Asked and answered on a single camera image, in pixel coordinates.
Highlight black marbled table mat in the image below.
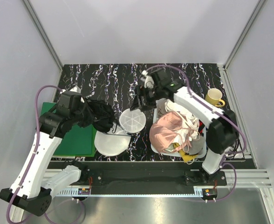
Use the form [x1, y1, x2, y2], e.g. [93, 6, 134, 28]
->
[58, 63, 230, 161]

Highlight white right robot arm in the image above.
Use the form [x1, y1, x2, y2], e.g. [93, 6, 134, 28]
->
[130, 70, 240, 185]

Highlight yellow cloth item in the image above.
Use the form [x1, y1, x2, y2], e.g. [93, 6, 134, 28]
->
[177, 144, 198, 165]

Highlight yellow mug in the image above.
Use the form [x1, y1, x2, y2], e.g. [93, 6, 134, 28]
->
[205, 88, 226, 107]

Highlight grey cloth item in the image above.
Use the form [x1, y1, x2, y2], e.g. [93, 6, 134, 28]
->
[188, 136, 206, 155]

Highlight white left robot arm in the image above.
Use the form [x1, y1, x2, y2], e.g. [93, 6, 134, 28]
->
[0, 91, 90, 217]

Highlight pink satin bra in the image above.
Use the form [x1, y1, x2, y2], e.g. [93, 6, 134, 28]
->
[149, 111, 200, 153]

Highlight bundle of black cables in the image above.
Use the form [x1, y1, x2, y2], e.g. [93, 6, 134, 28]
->
[227, 130, 245, 159]

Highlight white mesh laundry bag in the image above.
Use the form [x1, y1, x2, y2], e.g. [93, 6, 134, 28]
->
[94, 109, 146, 156]

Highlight green binder folder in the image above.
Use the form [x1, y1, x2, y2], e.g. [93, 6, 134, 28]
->
[31, 102, 95, 161]

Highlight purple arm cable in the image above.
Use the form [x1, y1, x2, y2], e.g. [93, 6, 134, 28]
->
[146, 64, 247, 203]
[5, 85, 86, 224]

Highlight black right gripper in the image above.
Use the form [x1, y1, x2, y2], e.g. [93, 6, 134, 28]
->
[130, 85, 162, 112]

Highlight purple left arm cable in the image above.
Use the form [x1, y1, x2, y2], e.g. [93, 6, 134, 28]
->
[5, 85, 86, 224]

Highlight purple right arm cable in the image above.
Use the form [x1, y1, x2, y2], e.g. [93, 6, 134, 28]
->
[146, 64, 247, 203]

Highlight white bra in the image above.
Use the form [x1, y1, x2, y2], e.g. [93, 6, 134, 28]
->
[160, 99, 200, 141]

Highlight black lace bra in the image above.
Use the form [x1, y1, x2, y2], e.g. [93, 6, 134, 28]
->
[87, 98, 118, 133]

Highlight white laundry basket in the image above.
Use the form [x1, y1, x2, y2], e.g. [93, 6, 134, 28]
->
[151, 99, 206, 159]

